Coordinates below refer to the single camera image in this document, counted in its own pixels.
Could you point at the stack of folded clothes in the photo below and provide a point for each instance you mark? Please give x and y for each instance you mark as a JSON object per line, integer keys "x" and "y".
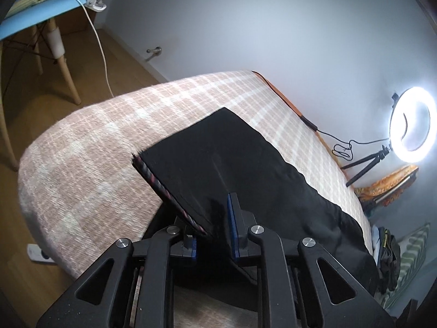
{"x": 389, "y": 250}

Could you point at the blue chair with wooden legs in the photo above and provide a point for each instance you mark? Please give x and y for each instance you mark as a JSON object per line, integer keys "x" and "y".
{"x": 34, "y": 15}

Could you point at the metal door stopper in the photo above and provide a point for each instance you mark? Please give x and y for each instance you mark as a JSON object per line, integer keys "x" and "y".
{"x": 154, "y": 51}

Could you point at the green leaf pattern pillow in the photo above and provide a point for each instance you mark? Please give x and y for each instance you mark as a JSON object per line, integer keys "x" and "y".
{"x": 414, "y": 250}

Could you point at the orange patterned cloth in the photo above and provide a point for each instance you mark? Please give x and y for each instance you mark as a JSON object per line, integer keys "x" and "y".
{"x": 392, "y": 179}

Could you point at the black pants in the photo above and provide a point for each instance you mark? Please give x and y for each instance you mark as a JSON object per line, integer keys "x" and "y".
{"x": 222, "y": 150}

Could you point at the white power strip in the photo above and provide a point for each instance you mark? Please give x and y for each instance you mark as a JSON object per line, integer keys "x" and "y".
{"x": 39, "y": 253}

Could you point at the grey folded tripod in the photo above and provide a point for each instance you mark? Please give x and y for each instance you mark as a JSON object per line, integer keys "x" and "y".
{"x": 379, "y": 201}

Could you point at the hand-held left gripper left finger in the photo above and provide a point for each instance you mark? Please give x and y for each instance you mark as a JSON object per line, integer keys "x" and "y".
{"x": 192, "y": 251}

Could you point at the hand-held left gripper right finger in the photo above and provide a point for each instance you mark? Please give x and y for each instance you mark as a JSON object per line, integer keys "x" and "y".
{"x": 234, "y": 225}

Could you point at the pink checked blanket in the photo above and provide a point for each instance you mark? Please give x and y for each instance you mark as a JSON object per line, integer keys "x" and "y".
{"x": 102, "y": 136}

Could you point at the small black tripod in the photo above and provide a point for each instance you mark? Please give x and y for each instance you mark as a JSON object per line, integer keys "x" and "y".
{"x": 362, "y": 164}

